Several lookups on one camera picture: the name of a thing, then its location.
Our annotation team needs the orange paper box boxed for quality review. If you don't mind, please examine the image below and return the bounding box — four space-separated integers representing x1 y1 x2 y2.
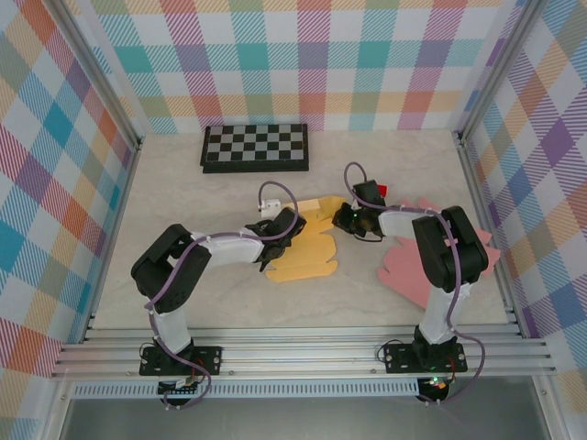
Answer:
264 194 345 285

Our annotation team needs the pink paper box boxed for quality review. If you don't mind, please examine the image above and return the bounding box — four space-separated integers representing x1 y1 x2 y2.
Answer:
376 195 501 315

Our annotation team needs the black and silver chessboard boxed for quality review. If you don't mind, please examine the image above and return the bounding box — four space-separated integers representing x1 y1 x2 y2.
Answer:
199 123 311 175

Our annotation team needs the small circuit board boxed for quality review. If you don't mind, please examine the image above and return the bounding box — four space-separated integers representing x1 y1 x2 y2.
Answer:
158 378 203 396
421 375 453 393

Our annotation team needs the aluminium side rail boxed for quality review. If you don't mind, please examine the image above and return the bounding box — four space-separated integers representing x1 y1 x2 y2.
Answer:
456 132 524 338

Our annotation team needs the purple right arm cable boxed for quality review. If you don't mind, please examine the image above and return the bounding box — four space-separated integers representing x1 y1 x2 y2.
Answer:
343 161 488 407

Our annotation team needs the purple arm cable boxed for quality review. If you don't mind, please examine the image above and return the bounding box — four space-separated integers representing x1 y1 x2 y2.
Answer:
144 181 300 411
343 161 488 407

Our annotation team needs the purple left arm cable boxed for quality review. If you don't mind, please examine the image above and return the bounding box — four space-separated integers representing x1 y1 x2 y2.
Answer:
144 181 300 411

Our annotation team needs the long aluminium base rail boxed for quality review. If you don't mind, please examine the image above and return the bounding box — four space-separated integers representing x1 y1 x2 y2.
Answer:
50 320 559 381

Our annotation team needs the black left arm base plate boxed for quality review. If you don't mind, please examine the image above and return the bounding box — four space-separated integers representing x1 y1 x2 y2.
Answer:
139 346 225 376

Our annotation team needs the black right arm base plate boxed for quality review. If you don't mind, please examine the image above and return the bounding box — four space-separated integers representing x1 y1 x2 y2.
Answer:
383 342 468 375

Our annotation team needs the slotted grey cable duct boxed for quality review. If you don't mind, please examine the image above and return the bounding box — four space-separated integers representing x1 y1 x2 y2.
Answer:
72 382 421 399

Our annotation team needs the aluminium corner post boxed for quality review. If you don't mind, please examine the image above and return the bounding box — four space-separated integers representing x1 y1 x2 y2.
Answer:
451 0 542 148
50 0 144 152

